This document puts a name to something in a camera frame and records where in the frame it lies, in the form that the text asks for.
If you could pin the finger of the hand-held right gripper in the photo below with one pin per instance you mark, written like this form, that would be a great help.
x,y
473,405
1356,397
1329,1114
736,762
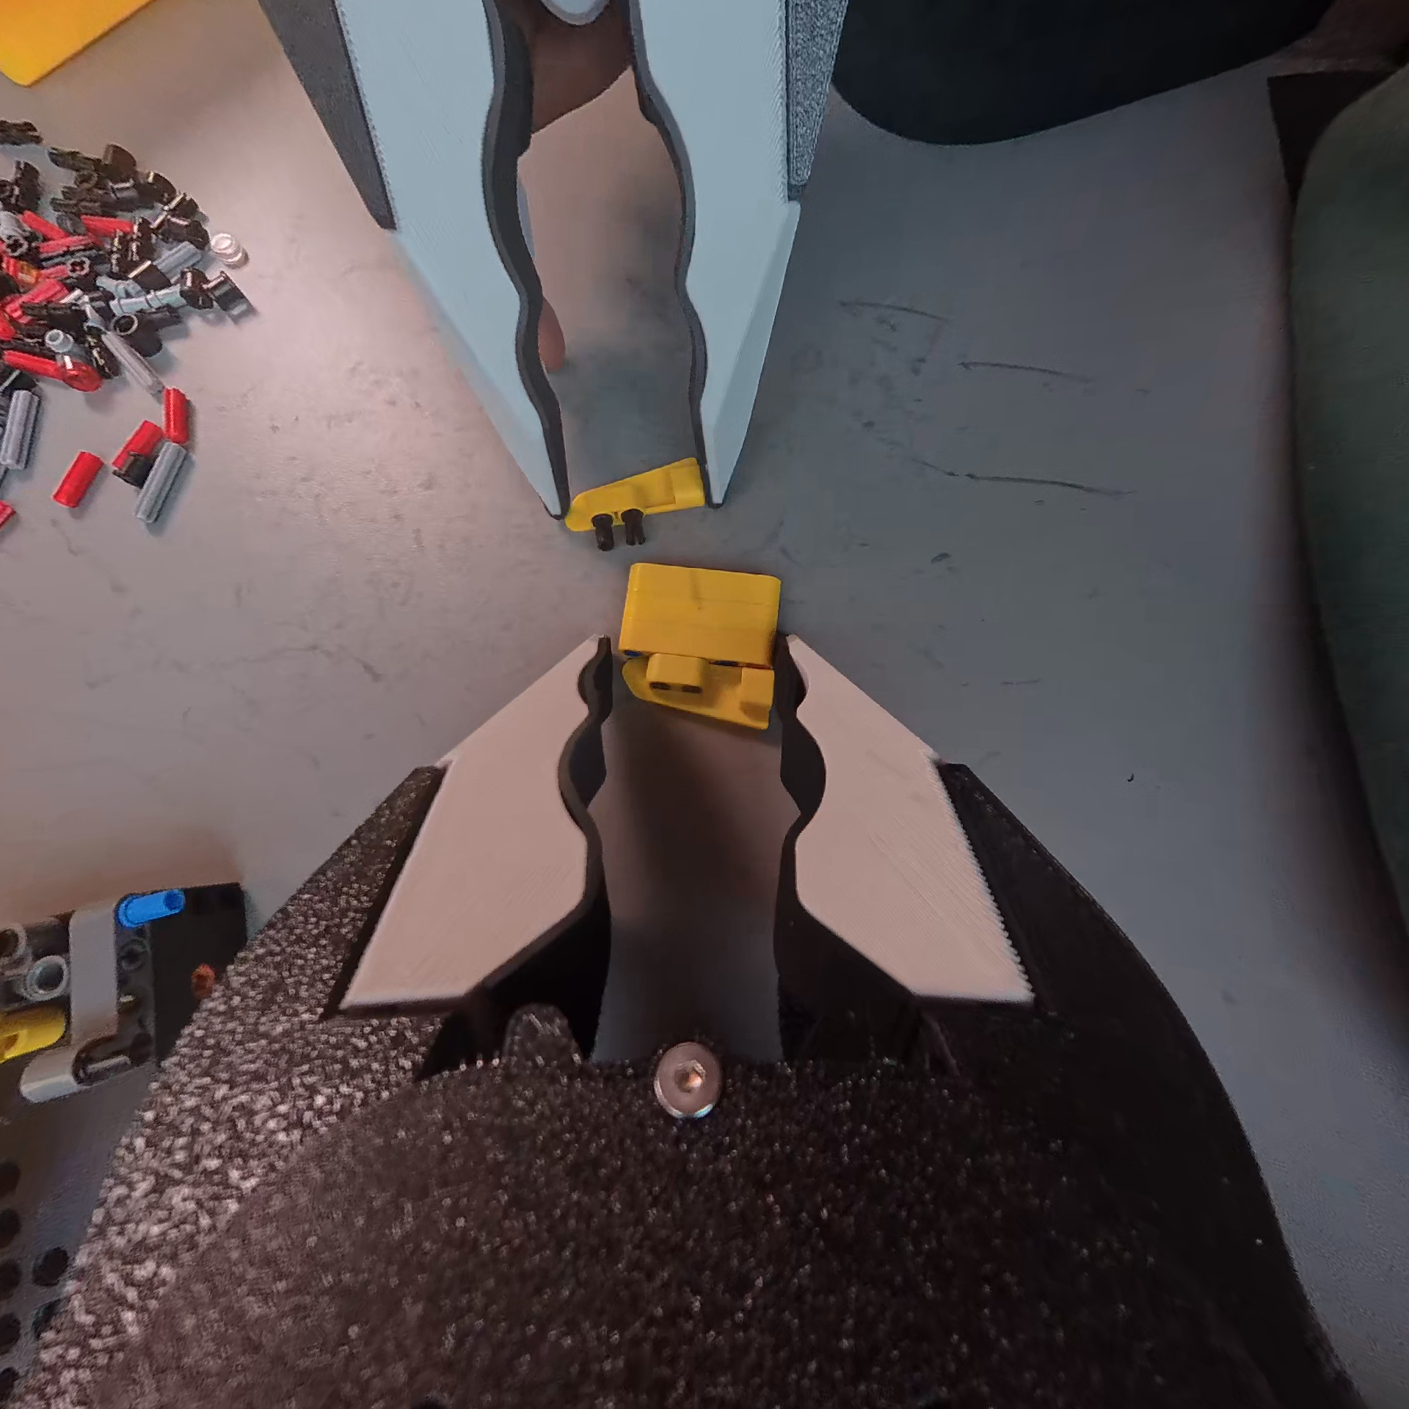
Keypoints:
x,y
739,223
442,165

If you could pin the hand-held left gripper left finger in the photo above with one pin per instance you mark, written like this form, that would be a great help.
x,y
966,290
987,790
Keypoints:
x,y
484,881

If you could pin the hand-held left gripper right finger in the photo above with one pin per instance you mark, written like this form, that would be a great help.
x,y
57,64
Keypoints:
x,y
901,881

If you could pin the yellow lego plate black pins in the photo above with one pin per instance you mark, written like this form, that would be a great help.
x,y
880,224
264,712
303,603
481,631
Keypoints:
x,y
649,497

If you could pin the yellow lego subassembly blue pins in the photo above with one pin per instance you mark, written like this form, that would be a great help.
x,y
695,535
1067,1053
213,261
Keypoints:
x,y
693,617

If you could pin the person's right forearm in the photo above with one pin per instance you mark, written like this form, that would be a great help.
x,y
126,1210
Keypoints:
x,y
1045,64

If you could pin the pile of small lego pieces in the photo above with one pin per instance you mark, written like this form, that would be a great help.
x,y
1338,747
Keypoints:
x,y
111,274

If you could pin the lego model on black base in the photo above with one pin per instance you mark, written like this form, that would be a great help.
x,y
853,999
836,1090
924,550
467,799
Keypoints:
x,y
111,989

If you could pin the person's right hand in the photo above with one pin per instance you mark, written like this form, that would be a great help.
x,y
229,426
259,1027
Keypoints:
x,y
580,79

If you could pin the yellow storage bin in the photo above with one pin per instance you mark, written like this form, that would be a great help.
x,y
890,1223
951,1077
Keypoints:
x,y
53,34

